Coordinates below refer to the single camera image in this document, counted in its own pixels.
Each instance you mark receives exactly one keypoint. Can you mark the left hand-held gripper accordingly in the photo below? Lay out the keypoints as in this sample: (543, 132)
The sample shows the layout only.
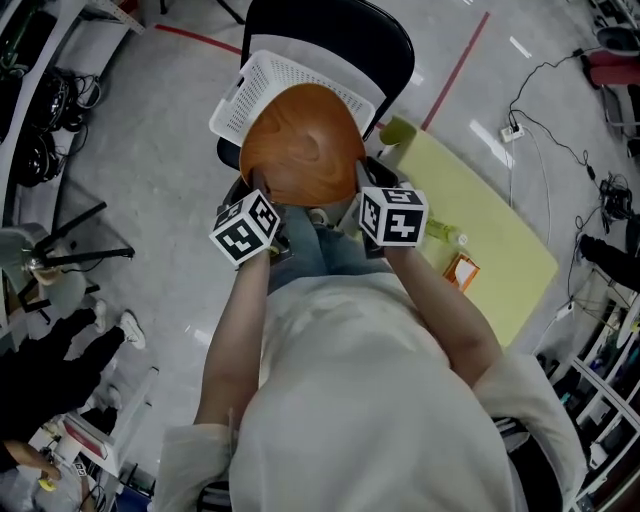
(245, 227)

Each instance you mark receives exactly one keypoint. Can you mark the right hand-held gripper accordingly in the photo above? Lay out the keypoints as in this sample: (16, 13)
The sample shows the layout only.
(392, 215)

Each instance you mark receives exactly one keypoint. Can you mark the brown wooden bowl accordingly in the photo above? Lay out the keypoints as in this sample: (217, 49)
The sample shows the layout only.
(305, 145)

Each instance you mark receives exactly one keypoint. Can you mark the green plastic bottle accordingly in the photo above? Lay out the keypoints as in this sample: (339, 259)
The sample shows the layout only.
(442, 231)

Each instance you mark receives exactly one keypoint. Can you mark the orange tissue box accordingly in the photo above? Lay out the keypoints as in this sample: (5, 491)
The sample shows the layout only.
(460, 272)

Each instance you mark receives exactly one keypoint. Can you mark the person's left forearm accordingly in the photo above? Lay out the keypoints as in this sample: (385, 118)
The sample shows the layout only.
(230, 340)

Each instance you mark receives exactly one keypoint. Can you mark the person's right forearm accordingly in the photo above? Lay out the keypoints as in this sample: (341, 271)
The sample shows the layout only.
(445, 320)

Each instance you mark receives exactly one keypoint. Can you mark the yellow-green table top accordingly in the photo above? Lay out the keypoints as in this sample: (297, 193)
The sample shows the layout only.
(475, 225)

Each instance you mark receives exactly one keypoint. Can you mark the person's white shoe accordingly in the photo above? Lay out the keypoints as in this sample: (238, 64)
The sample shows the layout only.
(317, 216)

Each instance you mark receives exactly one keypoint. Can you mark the white plastic basket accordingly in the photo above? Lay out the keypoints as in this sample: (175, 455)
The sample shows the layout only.
(250, 95)

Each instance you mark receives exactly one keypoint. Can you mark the white power strip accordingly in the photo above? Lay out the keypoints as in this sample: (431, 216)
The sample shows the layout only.
(512, 132)

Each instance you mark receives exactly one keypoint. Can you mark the black folding chair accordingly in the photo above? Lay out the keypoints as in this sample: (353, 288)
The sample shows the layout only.
(350, 30)

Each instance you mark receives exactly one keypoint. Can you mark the grey shell chair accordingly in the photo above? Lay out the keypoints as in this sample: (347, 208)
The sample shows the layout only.
(65, 295)

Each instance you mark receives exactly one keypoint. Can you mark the black power adapter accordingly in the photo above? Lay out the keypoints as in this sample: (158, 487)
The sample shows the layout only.
(591, 172)

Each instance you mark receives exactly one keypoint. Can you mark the clear glass bottle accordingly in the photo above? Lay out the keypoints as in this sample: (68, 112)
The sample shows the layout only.
(35, 262)

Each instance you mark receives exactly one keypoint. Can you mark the person's white shirt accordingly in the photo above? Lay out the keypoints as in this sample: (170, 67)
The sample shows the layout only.
(360, 400)

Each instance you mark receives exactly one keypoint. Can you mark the white shelf rack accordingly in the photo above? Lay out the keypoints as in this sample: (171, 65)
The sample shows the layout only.
(35, 65)

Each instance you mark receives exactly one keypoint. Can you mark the white table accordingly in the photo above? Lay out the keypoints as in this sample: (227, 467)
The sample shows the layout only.
(125, 415)

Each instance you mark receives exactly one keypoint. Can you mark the grey office chair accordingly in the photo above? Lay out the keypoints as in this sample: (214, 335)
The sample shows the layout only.
(617, 37)

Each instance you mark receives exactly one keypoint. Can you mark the white storage shelf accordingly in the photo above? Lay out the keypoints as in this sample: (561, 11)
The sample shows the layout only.
(600, 395)

